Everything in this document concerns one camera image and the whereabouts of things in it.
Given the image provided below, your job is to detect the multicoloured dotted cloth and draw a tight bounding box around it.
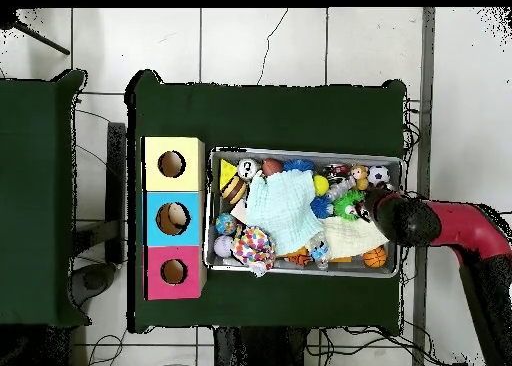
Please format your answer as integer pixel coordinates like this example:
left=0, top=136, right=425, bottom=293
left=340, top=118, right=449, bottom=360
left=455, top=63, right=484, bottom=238
left=230, top=226, right=277, bottom=278

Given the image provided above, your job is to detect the wooden box with three holes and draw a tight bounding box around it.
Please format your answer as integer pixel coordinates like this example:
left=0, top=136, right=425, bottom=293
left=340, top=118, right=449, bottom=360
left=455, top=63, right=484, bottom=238
left=141, top=136, right=208, bottom=302

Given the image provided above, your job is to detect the silver drink can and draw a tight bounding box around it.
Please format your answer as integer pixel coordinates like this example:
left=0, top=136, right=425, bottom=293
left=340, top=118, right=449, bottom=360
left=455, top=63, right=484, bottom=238
left=236, top=158, right=262, bottom=182

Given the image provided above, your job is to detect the cream waffle cloth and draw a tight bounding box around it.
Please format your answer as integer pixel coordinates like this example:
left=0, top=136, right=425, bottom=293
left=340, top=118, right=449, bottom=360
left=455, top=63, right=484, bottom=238
left=321, top=215, right=391, bottom=259

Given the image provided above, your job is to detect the neighbouring green covered table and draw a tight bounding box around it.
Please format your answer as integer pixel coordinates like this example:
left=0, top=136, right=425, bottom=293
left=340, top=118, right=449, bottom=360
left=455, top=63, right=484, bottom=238
left=0, top=69, right=92, bottom=330

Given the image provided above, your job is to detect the wooden burger toy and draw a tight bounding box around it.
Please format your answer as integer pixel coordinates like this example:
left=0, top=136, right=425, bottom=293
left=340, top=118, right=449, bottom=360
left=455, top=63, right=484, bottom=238
left=220, top=175, right=248, bottom=206

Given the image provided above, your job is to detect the green spiky toy with eyes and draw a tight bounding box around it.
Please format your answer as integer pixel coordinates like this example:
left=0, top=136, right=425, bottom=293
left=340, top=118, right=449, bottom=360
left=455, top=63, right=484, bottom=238
left=332, top=189, right=367, bottom=222

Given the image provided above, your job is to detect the black stand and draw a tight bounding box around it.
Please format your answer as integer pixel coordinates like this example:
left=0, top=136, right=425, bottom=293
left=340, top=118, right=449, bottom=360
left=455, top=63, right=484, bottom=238
left=71, top=121, right=128, bottom=307

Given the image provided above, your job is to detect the shallow clear mesh bin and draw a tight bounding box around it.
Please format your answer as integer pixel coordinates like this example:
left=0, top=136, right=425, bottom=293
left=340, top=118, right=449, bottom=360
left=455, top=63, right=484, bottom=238
left=203, top=146, right=404, bottom=279

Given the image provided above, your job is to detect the brown bear plush toy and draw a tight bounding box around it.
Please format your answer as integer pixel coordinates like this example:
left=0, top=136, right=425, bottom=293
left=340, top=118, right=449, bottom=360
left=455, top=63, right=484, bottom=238
left=349, top=164, right=370, bottom=192

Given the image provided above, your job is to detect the mint green waffle cloth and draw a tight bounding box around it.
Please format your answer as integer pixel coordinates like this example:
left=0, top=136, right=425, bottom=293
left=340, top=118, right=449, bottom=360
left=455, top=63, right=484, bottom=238
left=244, top=169, right=324, bottom=257

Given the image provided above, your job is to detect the blue spiky ball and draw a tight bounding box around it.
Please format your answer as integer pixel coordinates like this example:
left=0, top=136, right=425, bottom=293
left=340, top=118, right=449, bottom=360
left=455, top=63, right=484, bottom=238
left=282, top=158, right=316, bottom=173

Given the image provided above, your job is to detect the small soccer ball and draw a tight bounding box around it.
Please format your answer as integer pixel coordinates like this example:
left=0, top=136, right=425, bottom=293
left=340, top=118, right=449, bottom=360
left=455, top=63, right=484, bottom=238
left=366, top=164, right=392, bottom=187

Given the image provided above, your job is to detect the yellow cheese wedge toy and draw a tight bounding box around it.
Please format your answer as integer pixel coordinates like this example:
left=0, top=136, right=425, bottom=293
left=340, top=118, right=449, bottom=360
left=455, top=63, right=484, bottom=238
left=219, top=158, right=239, bottom=191

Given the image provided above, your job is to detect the dark green tablecloth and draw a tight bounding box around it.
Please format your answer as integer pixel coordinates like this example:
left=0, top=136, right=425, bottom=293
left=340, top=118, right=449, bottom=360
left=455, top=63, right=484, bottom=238
left=125, top=69, right=408, bottom=335

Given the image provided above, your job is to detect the globe print ball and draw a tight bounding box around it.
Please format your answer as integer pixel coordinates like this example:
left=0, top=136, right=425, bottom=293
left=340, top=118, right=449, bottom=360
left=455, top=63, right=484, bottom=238
left=215, top=212, right=239, bottom=236

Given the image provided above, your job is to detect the thin black rod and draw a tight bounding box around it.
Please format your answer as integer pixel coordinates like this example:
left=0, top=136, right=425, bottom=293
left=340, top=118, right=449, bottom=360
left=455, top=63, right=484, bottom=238
left=11, top=19, right=72, bottom=57

